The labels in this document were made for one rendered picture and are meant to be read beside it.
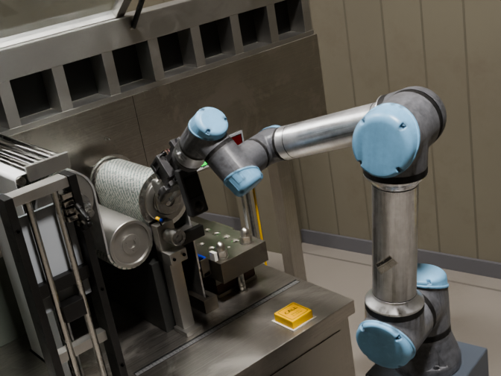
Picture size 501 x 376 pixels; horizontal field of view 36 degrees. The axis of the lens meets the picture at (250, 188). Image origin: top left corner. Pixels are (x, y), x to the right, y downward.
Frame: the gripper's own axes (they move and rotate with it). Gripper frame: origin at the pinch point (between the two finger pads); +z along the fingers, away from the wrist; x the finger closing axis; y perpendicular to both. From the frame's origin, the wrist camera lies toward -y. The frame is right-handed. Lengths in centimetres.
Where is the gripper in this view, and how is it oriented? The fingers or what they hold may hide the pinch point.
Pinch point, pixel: (166, 201)
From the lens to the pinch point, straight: 187.1
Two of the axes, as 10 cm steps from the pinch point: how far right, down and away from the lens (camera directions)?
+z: -3.9, 4.5, 8.0
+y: -5.3, -8.2, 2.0
